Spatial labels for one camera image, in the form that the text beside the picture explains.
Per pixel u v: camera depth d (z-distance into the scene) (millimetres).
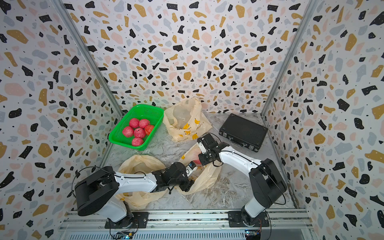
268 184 445
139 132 1010
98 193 434
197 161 884
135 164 869
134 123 1063
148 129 1032
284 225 759
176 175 667
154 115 1207
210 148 684
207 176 795
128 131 1030
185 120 1177
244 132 1046
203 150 790
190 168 761
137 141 956
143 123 1063
